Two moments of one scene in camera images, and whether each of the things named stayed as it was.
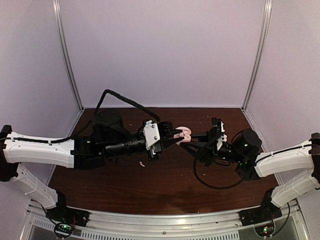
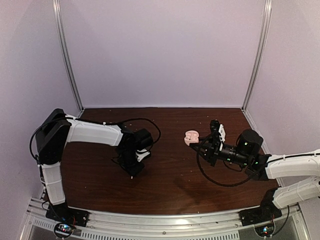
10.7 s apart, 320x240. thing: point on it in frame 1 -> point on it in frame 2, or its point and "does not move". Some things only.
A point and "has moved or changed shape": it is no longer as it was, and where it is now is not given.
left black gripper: [158, 147] -> [132, 171]
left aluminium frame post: [64, 44] does not move
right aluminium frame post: [262, 42] does not move
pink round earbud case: [186, 133] has moved or changed shape
